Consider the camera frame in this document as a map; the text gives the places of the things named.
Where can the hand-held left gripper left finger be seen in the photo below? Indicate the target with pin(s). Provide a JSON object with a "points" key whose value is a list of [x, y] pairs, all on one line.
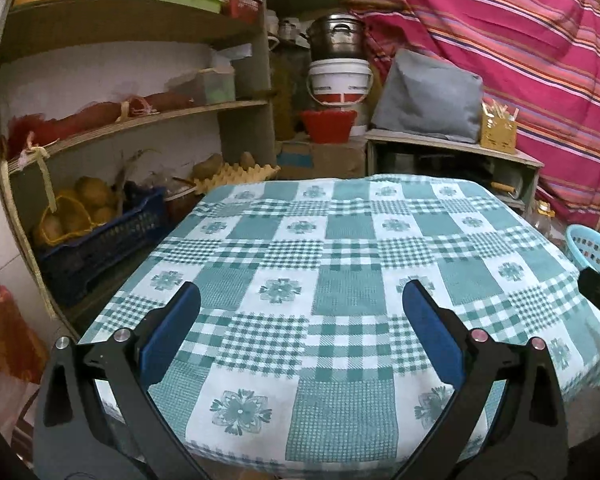
{"points": [[172, 325]]}

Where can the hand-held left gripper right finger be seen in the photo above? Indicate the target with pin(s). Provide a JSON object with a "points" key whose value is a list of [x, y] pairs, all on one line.
{"points": [[432, 330]]}

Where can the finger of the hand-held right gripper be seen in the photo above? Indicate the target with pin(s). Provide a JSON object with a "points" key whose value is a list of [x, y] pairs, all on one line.
{"points": [[597, 287]]}

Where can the light blue plastic basket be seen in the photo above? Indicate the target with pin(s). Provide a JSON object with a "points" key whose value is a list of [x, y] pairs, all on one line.
{"points": [[592, 250]]}

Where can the cooking oil bottle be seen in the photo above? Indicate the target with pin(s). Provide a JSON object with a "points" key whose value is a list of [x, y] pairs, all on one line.
{"points": [[545, 220]]}

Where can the dark blue plastic crate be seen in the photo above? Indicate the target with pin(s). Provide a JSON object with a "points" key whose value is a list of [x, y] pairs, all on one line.
{"points": [[100, 250]]}

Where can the green checked tablecloth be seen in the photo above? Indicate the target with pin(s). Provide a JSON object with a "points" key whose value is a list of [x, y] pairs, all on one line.
{"points": [[300, 260]]}

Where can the yellow mesh bag of potatoes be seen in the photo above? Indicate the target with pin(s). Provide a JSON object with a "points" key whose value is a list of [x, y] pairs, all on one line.
{"points": [[62, 222]]}

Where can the large brown potato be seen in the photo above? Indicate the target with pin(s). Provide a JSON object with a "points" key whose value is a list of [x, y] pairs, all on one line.
{"points": [[207, 166]]}

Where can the yellow egg tray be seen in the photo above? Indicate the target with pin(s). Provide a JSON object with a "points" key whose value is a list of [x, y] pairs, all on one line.
{"points": [[240, 175]]}

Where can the orange patterned cloth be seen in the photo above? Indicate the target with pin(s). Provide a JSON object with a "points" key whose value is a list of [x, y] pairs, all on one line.
{"points": [[7, 330]]}

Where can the small brown potato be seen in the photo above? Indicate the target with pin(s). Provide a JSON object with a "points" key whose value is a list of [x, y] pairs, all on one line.
{"points": [[247, 160]]}

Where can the yellow box with sticks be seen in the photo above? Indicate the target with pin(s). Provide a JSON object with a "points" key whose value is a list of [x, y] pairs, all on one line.
{"points": [[497, 135]]}

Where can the brown cardboard box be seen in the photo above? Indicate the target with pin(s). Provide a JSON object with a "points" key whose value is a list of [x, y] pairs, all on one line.
{"points": [[330, 162]]}

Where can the large red mesh bag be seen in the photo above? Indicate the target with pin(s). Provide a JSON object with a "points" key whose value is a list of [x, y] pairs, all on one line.
{"points": [[75, 122]]}

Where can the small red mesh bag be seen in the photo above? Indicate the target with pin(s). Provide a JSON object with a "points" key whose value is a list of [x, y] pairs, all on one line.
{"points": [[165, 100]]}

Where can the red plastic basin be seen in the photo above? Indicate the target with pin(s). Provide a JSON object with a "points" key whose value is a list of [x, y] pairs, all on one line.
{"points": [[327, 127]]}

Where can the grey cushion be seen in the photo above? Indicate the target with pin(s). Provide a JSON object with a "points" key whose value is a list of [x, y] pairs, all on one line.
{"points": [[425, 95]]}

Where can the translucent plastic container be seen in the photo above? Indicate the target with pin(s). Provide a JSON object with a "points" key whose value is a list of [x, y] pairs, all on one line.
{"points": [[219, 87]]}

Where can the red striped cloth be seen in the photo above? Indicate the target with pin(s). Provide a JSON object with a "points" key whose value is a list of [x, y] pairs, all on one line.
{"points": [[505, 35]]}

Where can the white plastic bucket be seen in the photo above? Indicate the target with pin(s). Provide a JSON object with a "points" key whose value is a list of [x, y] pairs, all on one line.
{"points": [[337, 77]]}

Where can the wooden shelf unit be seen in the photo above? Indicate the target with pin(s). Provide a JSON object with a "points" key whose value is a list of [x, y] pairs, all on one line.
{"points": [[120, 25]]}

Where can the metal cooking pot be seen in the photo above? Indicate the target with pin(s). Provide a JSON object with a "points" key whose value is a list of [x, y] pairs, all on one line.
{"points": [[335, 40]]}

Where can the red plastic basket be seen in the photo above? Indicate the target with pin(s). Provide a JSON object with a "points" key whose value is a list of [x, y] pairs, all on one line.
{"points": [[242, 10]]}

